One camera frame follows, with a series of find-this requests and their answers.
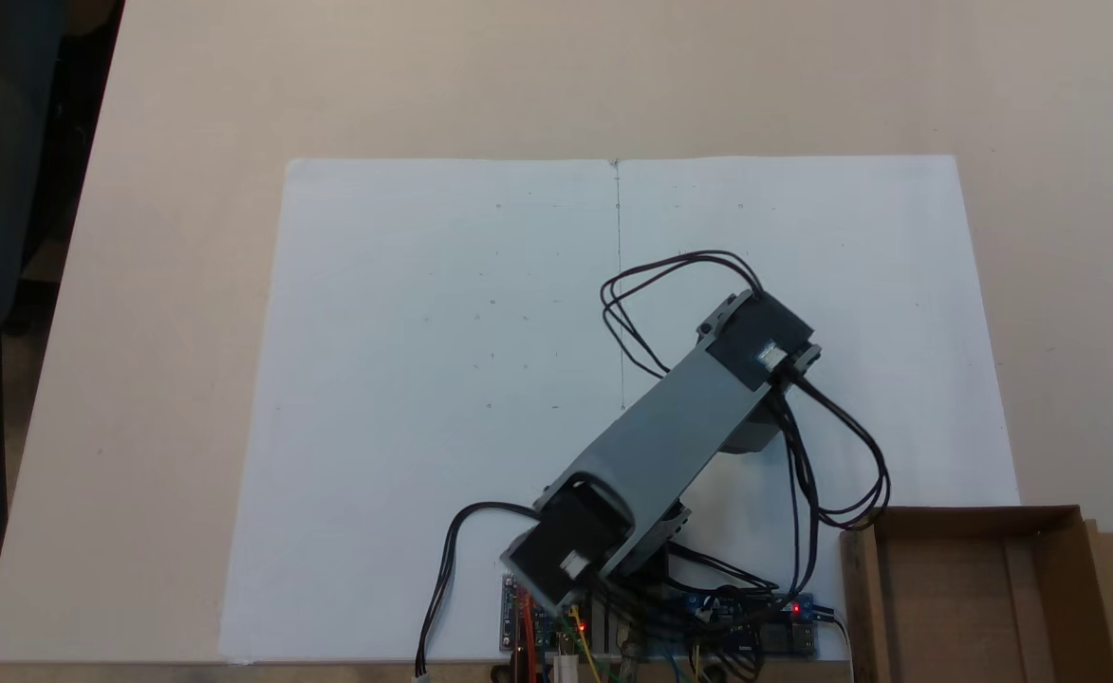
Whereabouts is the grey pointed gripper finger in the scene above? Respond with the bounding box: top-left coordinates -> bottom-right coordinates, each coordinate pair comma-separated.
715,406 -> 783,456

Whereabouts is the long blue circuit board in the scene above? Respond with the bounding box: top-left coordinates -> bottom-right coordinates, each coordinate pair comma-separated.
679,590 -> 819,658

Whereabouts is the brown cardboard box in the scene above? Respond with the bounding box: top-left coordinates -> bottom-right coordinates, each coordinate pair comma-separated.
839,505 -> 1113,683

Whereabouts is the thin black servo cable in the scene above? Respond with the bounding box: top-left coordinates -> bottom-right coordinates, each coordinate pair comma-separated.
665,539 -> 789,608
772,375 -> 892,608
600,250 -> 766,380

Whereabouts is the yellow jumper wire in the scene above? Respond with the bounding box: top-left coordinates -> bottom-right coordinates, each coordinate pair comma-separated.
570,617 -> 606,683

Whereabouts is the small circuit board with wires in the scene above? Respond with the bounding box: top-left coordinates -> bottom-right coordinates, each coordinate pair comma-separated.
501,577 -> 595,655

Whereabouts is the red jumper wire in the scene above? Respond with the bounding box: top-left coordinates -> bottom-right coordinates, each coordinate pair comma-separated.
516,590 -> 536,683

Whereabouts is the black cable with white plug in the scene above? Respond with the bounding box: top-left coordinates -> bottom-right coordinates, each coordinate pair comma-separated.
414,503 -> 543,680

